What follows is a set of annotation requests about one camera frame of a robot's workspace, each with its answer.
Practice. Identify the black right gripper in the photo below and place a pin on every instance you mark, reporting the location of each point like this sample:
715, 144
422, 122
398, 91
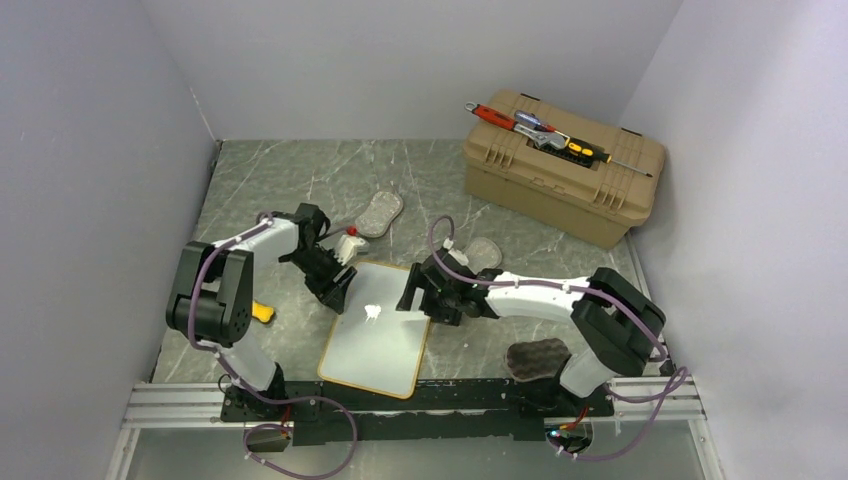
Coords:
451, 317

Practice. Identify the dark wavy foam sponge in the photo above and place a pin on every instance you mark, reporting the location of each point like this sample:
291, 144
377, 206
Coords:
536, 360

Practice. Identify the yellow framed whiteboard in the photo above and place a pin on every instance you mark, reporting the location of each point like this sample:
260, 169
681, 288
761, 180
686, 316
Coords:
373, 346

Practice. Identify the tan plastic toolbox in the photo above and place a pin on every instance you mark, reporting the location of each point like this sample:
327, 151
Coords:
595, 202

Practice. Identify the yellow black sponge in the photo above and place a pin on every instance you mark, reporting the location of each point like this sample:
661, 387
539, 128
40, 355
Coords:
263, 313

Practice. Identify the blue red screwdriver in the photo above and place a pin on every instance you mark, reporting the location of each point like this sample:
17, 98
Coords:
532, 121

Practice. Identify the yellow black screwdriver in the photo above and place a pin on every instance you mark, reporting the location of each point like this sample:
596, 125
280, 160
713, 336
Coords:
586, 151

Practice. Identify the grey blue scrubbing sponge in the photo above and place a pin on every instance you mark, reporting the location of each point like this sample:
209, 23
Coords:
482, 253

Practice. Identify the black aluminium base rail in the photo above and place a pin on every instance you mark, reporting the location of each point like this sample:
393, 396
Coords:
325, 412

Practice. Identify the grey silver scrubbing sponge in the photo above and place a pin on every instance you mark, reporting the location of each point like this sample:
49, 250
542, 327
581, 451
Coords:
383, 208

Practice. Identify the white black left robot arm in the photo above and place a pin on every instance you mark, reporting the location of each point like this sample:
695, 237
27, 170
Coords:
212, 294

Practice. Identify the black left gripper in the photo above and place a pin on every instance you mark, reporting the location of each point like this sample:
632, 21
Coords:
332, 293

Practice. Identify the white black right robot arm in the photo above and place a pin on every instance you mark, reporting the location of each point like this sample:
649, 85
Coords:
619, 324

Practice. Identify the red handled adjustable wrench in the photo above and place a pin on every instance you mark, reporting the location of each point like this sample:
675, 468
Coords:
494, 117

